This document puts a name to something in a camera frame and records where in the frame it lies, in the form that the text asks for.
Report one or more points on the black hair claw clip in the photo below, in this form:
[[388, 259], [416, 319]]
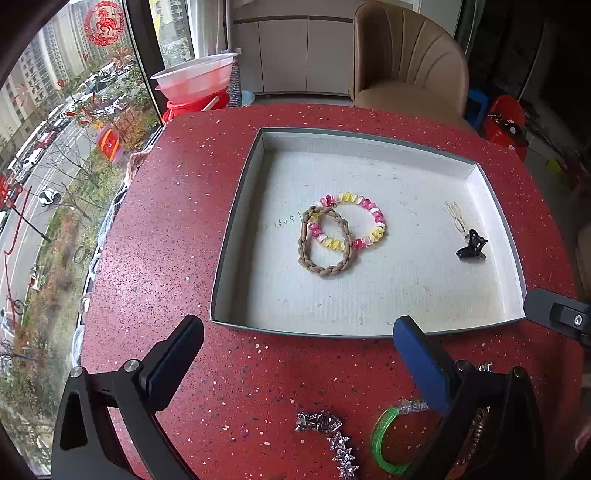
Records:
[[474, 247]]

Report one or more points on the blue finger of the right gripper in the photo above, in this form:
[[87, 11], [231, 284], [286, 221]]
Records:
[[559, 313]]

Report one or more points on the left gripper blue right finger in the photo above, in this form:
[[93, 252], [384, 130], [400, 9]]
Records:
[[491, 423]]

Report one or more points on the beige bobby hairpin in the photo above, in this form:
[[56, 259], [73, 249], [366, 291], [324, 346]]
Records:
[[454, 210]]

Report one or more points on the blue plastic stool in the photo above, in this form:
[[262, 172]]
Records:
[[476, 108]]

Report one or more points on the green translucent bangle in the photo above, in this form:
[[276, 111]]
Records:
[[385, 421]]

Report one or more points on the light blue basin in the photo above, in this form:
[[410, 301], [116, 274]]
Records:
[[248, 98]]

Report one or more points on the silver heart pendant brooch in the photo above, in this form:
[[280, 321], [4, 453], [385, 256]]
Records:
[[324, 422]]

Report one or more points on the beige upholstered chair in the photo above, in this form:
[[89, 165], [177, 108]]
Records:
[[405, 63]]

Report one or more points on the red horse window decal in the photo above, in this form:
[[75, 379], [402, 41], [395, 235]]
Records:
[[104, 23]]

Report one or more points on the red plastic stool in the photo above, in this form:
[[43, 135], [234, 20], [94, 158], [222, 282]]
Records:
[[504, 125]]

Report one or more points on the white cabinet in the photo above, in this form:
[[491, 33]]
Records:
[[294, 47]]

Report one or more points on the red plastic bucket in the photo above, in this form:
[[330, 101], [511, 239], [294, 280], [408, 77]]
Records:
[[218, 100]]

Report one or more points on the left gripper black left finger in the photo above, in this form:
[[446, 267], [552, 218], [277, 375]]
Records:
[[85, 443]]

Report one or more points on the silver star hair clip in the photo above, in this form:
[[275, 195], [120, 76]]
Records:
[[346, 462]]

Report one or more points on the grey white jewelry tray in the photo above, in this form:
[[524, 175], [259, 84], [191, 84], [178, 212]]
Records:
[[335, 234]]

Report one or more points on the translucent pink plastic basin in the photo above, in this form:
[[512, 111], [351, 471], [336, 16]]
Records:
[[195, 79]]

